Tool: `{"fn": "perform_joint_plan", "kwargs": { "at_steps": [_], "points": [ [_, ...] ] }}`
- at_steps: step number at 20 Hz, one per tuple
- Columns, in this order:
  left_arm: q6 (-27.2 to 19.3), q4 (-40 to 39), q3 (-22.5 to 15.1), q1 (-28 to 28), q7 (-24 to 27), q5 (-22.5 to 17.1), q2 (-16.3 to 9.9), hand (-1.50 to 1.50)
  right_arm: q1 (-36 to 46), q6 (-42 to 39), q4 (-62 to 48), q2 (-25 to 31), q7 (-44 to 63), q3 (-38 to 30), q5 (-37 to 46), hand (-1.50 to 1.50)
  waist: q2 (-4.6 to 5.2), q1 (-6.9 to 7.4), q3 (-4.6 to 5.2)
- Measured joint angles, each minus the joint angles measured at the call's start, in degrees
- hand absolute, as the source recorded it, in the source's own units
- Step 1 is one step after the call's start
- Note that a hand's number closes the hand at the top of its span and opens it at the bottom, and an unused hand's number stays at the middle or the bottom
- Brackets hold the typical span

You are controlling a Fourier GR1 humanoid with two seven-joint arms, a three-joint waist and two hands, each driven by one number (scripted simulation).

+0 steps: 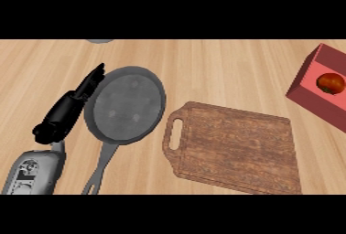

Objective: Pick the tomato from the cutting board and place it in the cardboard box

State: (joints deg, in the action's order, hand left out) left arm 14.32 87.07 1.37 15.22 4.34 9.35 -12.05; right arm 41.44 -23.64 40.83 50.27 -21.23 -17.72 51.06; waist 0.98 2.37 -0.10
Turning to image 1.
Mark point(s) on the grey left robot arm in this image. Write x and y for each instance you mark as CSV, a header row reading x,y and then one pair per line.
x,y
32,172

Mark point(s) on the brown wooden cutting board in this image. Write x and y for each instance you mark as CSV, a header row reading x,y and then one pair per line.
x,y
239,149

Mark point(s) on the grey round object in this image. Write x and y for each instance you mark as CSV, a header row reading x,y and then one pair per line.
x,y
100,40

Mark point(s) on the grey frying pan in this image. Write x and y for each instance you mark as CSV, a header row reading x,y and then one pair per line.
x,y
127,105

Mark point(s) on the red tomato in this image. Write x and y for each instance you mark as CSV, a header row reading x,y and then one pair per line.
x,y
331,82

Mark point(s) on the red cardboard box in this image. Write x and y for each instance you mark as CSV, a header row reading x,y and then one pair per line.
x,y
323,91

